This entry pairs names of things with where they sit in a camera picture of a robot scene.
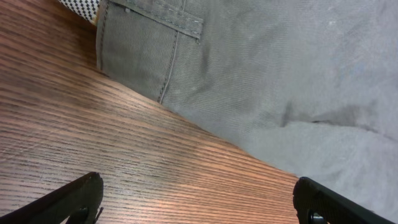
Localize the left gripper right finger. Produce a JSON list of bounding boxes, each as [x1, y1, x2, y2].
[[293, 177, 394, 224]]

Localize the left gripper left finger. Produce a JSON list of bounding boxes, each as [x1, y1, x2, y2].
[[1, 172, 103, 224]]

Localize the grey cotton shorts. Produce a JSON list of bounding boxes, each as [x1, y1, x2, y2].
[[57, 0, 398, 223]]

